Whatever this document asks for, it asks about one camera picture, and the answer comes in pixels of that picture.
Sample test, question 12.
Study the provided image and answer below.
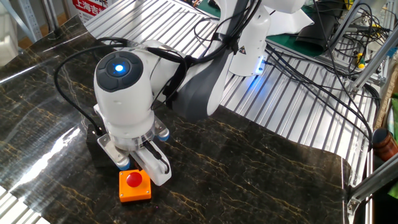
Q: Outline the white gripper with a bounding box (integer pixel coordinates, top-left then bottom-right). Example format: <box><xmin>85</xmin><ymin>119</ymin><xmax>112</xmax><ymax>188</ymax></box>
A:
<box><xmin>129</xmin><ymin>141</ymin><xmax>172</xmax><ymax>187</ymax></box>

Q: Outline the orange box with red button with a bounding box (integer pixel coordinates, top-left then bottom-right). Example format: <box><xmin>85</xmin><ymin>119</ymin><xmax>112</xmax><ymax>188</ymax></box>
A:
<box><xmin>118</xmin><ymin>169</ymin><xmax>152</xmax><ymax>203</ymax></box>

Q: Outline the black marble pattern mat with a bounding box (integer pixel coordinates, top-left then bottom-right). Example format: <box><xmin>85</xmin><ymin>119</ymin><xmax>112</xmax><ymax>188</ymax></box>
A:
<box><xmin>0</xmin><ymin>14</ymin><xmax>352</xmax><ymax>224</ymax></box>

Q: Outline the white box with red print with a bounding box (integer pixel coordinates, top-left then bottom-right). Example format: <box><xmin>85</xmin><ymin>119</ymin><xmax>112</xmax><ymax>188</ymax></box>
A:
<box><xmin>72</xmin><ymin>0</ymin><xmax>109</xmax><ymax>24</ymax></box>

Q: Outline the grey perforated shelf upright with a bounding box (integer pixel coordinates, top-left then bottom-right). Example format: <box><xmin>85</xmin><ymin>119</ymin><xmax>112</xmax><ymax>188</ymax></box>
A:
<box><xmin>17</xmin><ymin>0</ymin><xmax>43</xmax><ymax>42</ymax></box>

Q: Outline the green cutting mat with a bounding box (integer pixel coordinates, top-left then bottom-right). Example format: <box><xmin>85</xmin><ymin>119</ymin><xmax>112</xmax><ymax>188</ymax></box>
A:
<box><xmin>195</xmin><ymin>0</ymin><xmax>326</xmax><ymax>58</ymax></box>

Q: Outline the white sheet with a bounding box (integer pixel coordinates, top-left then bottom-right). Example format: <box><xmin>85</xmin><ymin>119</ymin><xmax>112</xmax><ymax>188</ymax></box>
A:
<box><xmin>266</xmin><ymin>9</ymin><xmax>315</xmax><ymax>37</ymax></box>

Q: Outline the black pouch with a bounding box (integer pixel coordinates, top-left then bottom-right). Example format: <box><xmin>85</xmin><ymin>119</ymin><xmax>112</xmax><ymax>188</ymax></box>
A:
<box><xmin>295</xmin><ymin>0</ymin><xmax>346</xmax><ymax>52</ymax></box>

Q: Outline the yellow green screwdriver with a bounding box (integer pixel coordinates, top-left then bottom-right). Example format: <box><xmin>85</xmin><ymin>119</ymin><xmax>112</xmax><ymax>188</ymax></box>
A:
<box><xmin>354</xmin><ymin>51</ymin><xmax>366</xmax><ymax>70</ymax></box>

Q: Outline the brown bottle with black cap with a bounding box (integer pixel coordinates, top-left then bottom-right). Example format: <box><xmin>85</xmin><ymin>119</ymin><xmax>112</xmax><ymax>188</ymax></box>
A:
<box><xmin>372</xmin><ymin>127</ymin><xmax>398</xmax><ymax>162</ymax></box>

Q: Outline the green bag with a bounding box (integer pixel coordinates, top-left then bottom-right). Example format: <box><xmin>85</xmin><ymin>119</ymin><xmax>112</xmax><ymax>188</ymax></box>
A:
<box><xmin>387</xmin><ymin>93</ymin><xmax>398</xmax><ymax>200</ymax></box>

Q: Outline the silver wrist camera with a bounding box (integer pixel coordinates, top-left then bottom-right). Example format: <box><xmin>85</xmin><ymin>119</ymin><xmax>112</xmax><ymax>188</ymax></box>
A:
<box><xmin>96</xmin><ymin>116</ymin><xmax>171</xmax><ymax>171</ymax></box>

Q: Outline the black camera cable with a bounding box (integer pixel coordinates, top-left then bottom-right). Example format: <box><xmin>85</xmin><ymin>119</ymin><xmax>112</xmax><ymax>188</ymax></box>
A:
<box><xmin>54</xmin><ymin>0</ymin><xmax>262</xmax><ymax>138</ymax></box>

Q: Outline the black base cable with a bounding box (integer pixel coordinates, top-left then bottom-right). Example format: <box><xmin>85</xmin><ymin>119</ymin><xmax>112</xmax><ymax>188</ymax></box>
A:
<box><xmin>266</xmin><ymin>45</ymin><xmax>373</xmax><ymax>127</ymax></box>
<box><xmin>264</xmin><ymin>60</ymin><xmax>373</xmax><ymax>149</ymax></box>

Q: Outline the thin black hanging cable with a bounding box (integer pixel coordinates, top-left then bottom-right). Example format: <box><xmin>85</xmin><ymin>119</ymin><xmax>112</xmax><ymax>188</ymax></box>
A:
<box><xmin>312</xmin><ymin>0</ymin><xmax>357</xmax><ymax>105</ymax></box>

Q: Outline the aluminium frame profile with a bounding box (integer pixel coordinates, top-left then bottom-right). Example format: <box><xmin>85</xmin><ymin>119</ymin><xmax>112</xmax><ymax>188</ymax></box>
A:
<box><xmin>346</xmin><ymin>161</ymin><xmax>398</xmax><ymax>215</ymax></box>
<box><xmin>348</xmin><ymin>30</ymin><xmax>398</xmax><ymax>93</ymax></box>
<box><xmin>329</xmin><ymin>0</ymin><xmax>371</xmax><ymax>47</ymax></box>

